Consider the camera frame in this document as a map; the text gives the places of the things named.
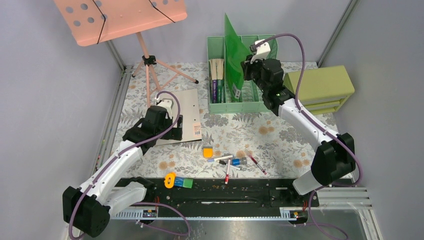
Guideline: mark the olive green drawer box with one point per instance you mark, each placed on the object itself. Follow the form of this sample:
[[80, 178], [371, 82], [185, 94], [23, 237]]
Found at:
[[324, 90]]

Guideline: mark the purple paperback book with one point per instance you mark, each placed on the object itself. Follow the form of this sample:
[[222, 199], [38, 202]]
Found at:
[[213, 78]]

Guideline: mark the treehouse paperback book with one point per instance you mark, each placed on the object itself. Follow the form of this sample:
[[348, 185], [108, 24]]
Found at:
[[220, 79]]

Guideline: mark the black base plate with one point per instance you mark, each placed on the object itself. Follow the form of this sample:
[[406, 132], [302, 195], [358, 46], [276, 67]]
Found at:
[[242, 199]]

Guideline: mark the red white marker pen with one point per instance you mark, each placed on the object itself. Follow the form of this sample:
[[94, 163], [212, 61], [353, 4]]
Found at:
[[228, 166]]

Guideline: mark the aluminium frame rail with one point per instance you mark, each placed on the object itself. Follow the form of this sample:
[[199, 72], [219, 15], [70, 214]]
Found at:
[[108, 135]]

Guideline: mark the beige notebook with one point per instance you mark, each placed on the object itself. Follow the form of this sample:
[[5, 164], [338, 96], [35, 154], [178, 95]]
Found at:
[[191, 125]]

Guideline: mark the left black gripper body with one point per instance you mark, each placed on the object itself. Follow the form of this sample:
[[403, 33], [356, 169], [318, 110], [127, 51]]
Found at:
[[176, 133]]

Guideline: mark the blue grey glue stick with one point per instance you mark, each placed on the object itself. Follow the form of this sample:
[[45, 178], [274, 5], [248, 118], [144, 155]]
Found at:
[[239, 161]]

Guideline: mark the green file organizer rack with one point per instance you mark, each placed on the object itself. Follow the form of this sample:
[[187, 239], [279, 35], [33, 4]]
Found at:
[[251, 100]]

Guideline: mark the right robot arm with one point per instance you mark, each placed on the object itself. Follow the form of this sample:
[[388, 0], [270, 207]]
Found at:
[[334, 152]]

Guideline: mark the yellow blue green toy block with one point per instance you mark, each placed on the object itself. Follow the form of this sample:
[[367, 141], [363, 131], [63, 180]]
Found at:
[[171, 180]]

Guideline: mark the yellow grey eraser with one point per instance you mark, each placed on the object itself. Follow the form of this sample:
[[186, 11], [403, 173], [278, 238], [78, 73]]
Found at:
[[208, 152]]

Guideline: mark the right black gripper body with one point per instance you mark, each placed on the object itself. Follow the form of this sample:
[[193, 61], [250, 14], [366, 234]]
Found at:
[[253, 72]]

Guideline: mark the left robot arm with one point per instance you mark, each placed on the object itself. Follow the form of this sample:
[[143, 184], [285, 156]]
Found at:
[[88, 208]]

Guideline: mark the pink music stand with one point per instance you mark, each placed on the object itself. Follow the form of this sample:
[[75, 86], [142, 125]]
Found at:
[[95, 21]]

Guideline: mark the green plastic folder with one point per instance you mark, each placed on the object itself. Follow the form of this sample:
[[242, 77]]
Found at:
[[235, 53]]

